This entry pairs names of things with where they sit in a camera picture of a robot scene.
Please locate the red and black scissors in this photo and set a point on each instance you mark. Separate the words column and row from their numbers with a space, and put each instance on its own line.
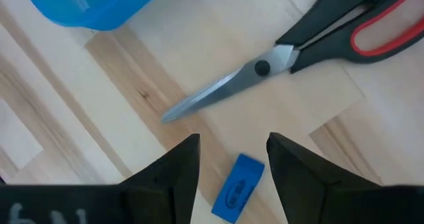
column 331, row 41

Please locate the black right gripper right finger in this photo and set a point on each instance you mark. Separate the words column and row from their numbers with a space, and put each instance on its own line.
column 314, row 191

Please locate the blue eraser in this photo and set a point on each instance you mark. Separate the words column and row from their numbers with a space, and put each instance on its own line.
column 236, row 189

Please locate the blue plastic pencil case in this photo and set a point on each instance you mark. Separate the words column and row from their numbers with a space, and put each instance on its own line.
column 96, row 5

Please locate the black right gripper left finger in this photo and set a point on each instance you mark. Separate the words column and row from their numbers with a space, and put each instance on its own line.
column 165, row 191

